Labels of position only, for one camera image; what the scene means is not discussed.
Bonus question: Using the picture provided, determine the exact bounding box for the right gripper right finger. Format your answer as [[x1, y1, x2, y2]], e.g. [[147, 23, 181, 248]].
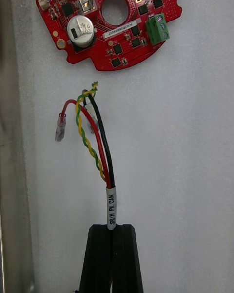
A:
[[112, 224, 144, 293]]

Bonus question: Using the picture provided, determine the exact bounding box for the white sheet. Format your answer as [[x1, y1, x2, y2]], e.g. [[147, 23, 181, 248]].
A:
[[9, 0, 234, 293]]

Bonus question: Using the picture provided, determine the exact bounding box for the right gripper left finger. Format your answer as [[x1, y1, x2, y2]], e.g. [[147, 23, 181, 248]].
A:
[[79, 224, 113, 293]]

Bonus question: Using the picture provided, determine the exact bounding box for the red black green-yellow wire harness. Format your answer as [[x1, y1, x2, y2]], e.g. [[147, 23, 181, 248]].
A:
[[55, 80, 117, 231]]

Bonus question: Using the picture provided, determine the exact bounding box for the round red circuit board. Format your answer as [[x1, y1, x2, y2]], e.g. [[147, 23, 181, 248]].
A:
[[35, 0, 183, 72]]

